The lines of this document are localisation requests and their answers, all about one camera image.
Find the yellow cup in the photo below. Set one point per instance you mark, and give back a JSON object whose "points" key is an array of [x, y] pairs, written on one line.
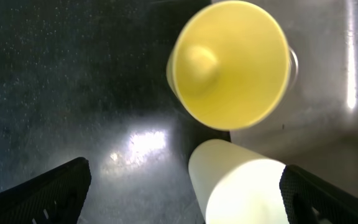
{"points": [[235, 71]]}

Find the white cup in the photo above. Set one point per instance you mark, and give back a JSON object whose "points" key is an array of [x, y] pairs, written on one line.
{"points": [[235, 186]]}

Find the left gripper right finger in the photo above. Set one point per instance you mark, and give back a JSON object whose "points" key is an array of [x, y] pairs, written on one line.
{"points": [[328, 202]]}

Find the steel sink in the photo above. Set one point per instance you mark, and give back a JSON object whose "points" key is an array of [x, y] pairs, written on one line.
{"points": [[322, 77]]}

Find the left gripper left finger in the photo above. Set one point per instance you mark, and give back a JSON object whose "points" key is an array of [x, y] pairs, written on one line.
{"points": [[42, 196]]}

